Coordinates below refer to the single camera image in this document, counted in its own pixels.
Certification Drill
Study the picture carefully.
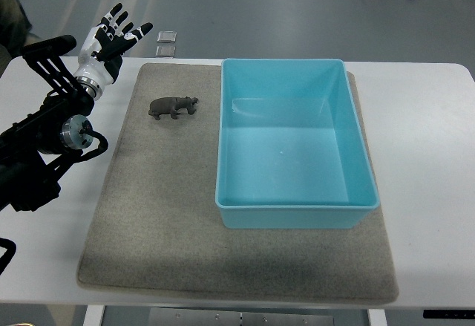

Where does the grey felt mat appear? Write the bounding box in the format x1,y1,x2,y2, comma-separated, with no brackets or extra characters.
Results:
76,64,399,304

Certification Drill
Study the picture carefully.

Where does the brown hippo figurine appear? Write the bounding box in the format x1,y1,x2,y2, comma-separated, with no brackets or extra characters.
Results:
148,97,199,120

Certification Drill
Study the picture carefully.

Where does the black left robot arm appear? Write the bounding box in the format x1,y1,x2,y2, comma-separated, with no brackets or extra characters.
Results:
1,35,108,212

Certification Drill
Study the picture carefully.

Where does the black object at left edge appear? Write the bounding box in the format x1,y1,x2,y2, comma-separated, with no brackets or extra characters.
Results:
0,238,17,274

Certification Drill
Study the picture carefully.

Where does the lower floor socket plate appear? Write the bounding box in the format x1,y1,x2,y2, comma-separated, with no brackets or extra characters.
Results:
155,45,176,58

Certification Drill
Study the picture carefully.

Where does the black table control panel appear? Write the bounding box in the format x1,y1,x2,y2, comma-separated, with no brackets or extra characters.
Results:
423,309,475,320

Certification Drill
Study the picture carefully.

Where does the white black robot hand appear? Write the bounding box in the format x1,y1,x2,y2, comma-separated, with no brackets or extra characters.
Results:
73,3,153,100

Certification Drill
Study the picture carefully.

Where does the upper floor socket plate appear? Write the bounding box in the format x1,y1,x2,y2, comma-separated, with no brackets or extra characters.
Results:
157,30,177,43

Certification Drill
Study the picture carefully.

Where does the blue plastic box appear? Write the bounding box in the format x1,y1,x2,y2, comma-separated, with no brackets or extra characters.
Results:
215,59,380,229

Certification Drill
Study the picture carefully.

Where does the metal table base plate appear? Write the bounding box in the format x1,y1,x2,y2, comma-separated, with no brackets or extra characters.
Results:
148,307,335,326

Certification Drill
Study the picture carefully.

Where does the floor socket plate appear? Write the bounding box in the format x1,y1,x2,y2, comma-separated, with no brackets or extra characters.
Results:
157,30,177,43
155,45,176,58

